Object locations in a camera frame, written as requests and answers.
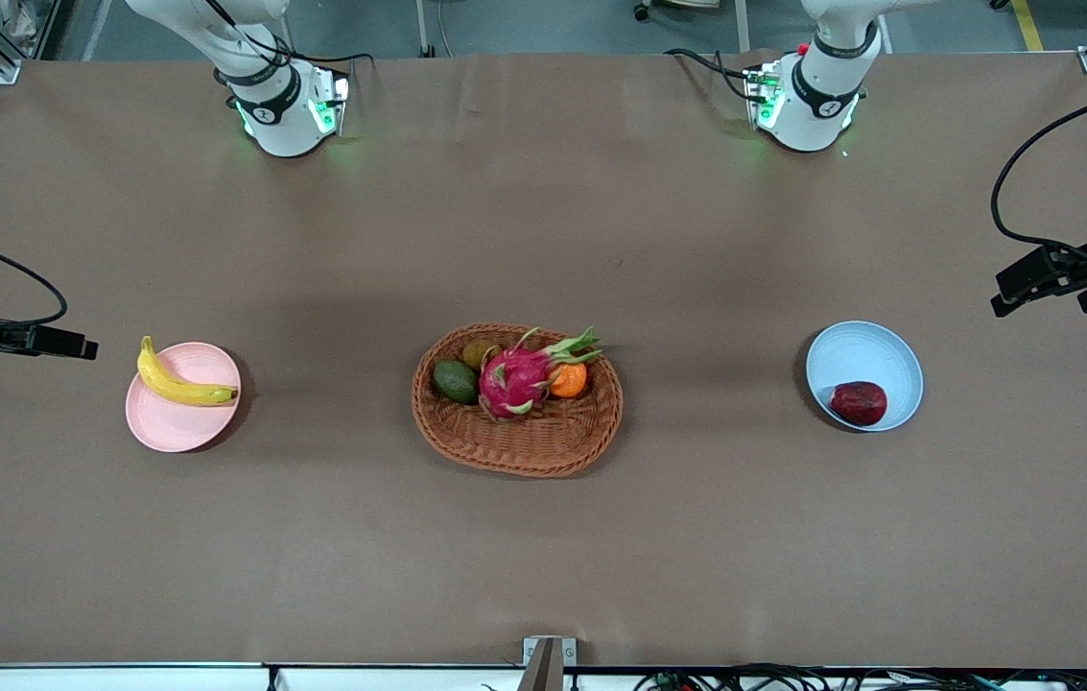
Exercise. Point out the white table edge rail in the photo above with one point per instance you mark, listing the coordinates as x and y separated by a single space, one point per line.
121 678

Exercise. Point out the green avocado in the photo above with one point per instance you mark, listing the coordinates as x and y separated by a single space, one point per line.
456 381

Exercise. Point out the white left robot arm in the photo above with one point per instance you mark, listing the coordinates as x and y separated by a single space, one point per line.
807 120

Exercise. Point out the dark red apple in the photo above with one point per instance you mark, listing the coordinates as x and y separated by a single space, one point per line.
859 403

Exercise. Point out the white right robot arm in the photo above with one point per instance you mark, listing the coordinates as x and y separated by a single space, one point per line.
284 125

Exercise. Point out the light blue round plate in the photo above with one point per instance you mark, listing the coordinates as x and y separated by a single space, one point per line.
860 355

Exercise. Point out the yellow banana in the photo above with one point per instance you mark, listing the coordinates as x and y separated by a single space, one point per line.
180 391

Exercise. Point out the orange tangerine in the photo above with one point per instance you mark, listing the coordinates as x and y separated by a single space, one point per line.
570 382

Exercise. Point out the pink dragon fruit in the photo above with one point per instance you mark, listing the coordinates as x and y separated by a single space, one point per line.
512 380

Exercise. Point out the brown kiwi fruit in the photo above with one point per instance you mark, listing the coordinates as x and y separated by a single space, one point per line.
479 354

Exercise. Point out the pink round plate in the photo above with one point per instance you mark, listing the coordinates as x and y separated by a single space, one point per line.
174 427

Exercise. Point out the grey metal camera bracket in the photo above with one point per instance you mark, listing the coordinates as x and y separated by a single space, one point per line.
548 662

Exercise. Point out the brown woven wicker basket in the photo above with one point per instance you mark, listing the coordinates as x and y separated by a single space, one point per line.
514 446

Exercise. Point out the grey metal leg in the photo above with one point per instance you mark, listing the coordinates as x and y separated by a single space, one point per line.
425 29
742 27

